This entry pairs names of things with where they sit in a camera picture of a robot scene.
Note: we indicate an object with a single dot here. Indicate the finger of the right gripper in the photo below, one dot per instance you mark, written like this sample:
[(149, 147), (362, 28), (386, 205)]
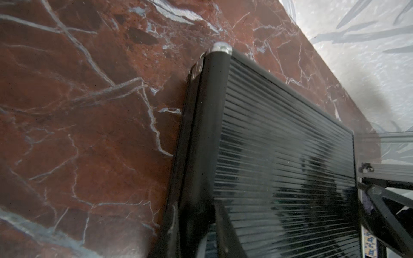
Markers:
[(391, 220)]

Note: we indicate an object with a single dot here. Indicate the black poker case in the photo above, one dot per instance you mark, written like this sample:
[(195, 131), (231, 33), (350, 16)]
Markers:
[(283, 168)]

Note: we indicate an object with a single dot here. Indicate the silver aluminium poker case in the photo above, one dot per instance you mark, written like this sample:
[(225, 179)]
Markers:
[(394, 172)]

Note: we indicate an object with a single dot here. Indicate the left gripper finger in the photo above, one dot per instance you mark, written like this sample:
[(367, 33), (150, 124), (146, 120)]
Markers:
[(228, 244)]

